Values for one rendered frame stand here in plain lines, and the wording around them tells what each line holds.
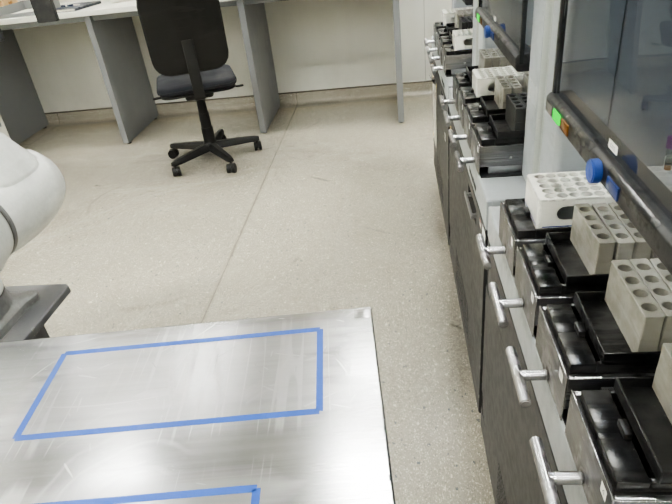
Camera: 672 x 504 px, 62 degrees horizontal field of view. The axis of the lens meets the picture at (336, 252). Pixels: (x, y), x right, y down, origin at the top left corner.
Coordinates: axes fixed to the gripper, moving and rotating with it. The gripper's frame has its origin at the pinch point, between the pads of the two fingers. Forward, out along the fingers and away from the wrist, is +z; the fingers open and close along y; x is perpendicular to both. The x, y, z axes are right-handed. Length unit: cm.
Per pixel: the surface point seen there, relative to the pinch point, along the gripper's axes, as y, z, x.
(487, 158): -44, 42, 68
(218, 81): -239, 68, -51
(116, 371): 25.7, 37.9, 12.3
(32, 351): 21.4, 37.9, -1.5
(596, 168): 11, 21, 72
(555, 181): -13, 34, 74
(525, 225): -6, 38, 68
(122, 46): -327, 59, -142
